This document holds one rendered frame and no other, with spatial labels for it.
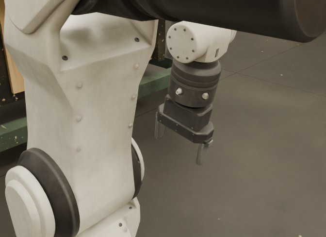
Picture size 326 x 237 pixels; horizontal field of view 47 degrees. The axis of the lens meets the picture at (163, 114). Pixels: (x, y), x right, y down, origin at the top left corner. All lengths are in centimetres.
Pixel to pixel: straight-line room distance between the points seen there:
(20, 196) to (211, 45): 36
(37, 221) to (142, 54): 26
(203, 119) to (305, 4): 47
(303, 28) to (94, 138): 31
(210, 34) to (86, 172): 29
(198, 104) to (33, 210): 33
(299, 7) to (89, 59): 25
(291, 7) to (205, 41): 37
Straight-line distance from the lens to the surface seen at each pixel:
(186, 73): 65
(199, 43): 59
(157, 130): 79
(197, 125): 70
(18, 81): 197
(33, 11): 38
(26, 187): 54
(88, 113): 46
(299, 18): 26
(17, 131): 178
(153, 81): 222
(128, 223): 67
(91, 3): 34
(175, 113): 72
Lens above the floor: 95
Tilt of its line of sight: 26 degrees down
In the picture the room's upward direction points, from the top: straight up
